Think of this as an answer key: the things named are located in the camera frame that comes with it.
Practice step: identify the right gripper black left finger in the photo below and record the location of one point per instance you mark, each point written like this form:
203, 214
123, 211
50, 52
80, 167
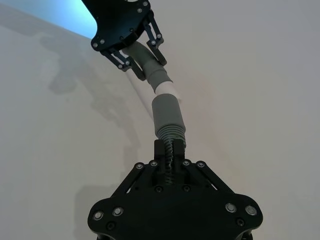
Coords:
160, 152

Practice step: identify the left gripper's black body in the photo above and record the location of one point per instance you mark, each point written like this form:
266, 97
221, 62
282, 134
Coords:
117, 22

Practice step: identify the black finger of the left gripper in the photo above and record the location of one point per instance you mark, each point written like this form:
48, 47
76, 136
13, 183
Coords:
155, 37
125, 62

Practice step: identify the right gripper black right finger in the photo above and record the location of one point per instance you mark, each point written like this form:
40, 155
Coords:
180, 152

